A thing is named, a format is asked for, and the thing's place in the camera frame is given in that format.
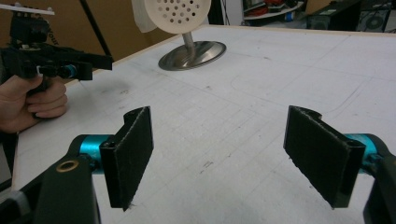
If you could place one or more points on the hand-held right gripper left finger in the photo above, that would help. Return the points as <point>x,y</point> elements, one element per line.
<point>130,161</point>

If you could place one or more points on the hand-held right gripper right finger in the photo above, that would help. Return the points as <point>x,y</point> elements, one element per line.
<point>320,155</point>

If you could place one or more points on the solid beige spatula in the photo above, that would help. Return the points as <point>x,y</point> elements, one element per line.
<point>141,18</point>

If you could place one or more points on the beige skimmer spoon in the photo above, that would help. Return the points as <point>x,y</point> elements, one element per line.
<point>162,21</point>

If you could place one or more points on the metal utensil stand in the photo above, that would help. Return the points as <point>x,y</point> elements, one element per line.
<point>193,56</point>

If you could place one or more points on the black metal stand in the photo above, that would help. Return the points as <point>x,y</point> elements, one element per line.
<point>95,26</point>

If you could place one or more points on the white table mat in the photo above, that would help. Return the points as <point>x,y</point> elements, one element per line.
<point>233,109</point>

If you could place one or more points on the black computer tower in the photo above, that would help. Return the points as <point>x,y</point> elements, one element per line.
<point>376,20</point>
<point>330,17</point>

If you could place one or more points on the white round table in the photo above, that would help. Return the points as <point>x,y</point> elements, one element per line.
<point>274,14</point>

